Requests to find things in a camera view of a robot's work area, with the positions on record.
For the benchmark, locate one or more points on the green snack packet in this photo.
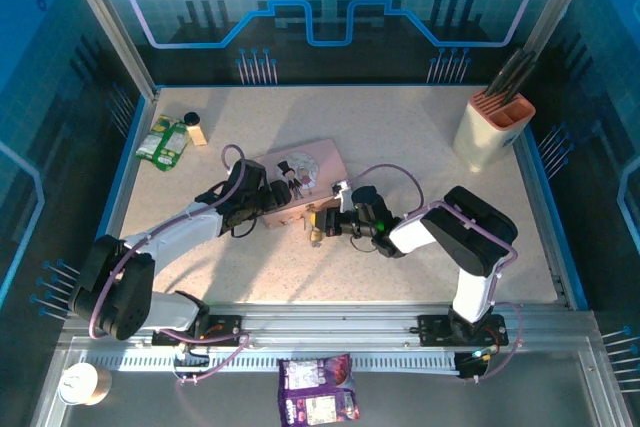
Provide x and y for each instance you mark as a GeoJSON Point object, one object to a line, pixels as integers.
{"type": "Point", "coordinates": [174, 147]}
{"type": "Point", "coordinates": [152, 139]}

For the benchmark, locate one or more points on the small bottle with black cap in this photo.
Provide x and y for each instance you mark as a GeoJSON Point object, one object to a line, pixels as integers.
{"type": "Point", "coordinates": [196, 132]}

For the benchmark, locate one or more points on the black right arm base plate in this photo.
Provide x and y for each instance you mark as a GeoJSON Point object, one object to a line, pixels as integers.
{"type": "Point", "coordinates": [435, 329]}

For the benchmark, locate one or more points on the beige knife block orange top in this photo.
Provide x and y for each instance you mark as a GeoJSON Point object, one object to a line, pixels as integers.
{"type": "Point", "coordinates": [487, 137]}

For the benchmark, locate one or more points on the purple snack packet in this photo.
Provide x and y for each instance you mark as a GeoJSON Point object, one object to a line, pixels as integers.
{"type": "Point", "coordinates": [317, 392]}

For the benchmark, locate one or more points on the pink tin box with cartoon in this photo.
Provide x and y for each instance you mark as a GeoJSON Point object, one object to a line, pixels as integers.
{"type": "Point", "coordinates": [320, 157]}

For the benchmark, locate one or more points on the aluminium mounting rail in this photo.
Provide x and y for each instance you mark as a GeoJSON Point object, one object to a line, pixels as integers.
{"type": "Point", "coordinates": [330, 322]}

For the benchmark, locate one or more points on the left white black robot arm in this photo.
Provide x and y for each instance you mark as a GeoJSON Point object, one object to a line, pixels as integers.
{"type": "Point", "coordinates": [175, 232]}

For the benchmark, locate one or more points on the paper cup with white lid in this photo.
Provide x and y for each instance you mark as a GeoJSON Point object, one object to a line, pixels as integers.
{"type": "Point", "coordinates": [82, 384]}

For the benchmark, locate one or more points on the small brass padlock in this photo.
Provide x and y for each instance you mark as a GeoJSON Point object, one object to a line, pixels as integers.
{"type": "Point", "coordinates": [315, 234]}

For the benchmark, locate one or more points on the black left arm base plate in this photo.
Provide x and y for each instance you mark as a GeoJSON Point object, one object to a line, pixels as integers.
{"type": "Point", "coordinates": [225, 328]}

